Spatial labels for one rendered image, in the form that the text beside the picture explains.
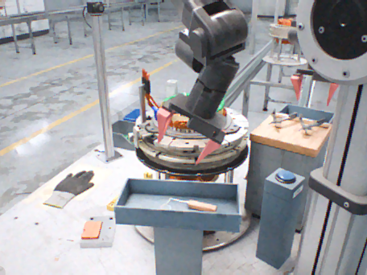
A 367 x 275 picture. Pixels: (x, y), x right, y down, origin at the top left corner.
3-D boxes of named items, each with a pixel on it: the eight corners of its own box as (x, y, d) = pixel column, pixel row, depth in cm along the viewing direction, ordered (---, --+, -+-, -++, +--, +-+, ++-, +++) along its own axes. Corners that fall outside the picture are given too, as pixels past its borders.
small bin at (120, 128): (150, 139, 159) (149, 125, 156) (134, 152, 147) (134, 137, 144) (120, 133, 165) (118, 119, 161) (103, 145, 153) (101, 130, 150)
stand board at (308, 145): (273, 118, 113) (274, 112, 112) (331, 131, 104) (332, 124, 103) (249, 140, 98) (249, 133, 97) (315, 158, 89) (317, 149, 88)
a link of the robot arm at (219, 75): (227, 58, 53) (249, 63, 57) (201, 38, 57) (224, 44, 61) (208, 96, 56) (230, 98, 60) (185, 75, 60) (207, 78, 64)
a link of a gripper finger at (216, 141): (179, 144, 69) (198, 104, 65) (210, 160, 69) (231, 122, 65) (169, 158, 63) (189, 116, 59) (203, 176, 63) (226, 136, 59)
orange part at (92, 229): (85, 223, 102) (85, 221, 102) (102, 223, 103) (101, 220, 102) (80, 240, 96) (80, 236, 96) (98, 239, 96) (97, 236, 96)
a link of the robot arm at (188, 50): (202, 36, 49) (248, 18, 51) (161, 6, 55) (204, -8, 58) (202, 99, 57) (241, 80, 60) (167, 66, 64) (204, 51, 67)
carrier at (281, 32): (270, 54, 325) (274, 22, 312) (311, 59, 306) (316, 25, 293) (255, 62, 296) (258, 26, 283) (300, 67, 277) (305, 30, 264)
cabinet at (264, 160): (265, 185, 124) (273, 119, 113) (316, 201, 115) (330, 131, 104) (242, 212, 110) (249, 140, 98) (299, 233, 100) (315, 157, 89)
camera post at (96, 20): (114, 157, 144) (101, 14, 119) (109, 159, 142) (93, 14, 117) (111, 154, 146) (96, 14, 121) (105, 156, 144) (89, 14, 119)
